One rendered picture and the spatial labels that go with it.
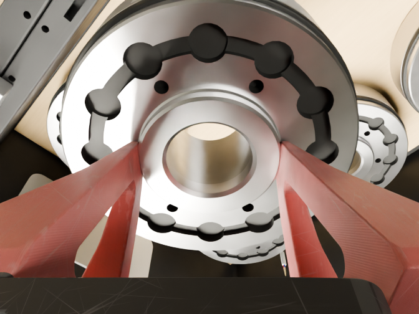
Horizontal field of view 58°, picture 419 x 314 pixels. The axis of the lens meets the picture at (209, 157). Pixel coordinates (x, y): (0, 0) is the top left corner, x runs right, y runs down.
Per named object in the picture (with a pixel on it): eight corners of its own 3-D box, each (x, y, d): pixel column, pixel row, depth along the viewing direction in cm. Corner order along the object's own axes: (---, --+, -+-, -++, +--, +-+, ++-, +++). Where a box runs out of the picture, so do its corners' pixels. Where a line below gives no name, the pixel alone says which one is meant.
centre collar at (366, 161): (332, 192, 32) (333, 197, 31) (295, 159, 30) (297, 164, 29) (385, 159, 30) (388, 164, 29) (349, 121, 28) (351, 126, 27)
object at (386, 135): (323, 218, 34) (325, 223, 34) (249, 156, 30) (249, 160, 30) (429, 156, 30) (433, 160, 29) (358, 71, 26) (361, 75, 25)
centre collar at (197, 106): (210, 223, 15) (210, 235, 15) (109, 152, 13) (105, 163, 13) (310, 151, 13) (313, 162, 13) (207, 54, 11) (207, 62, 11)
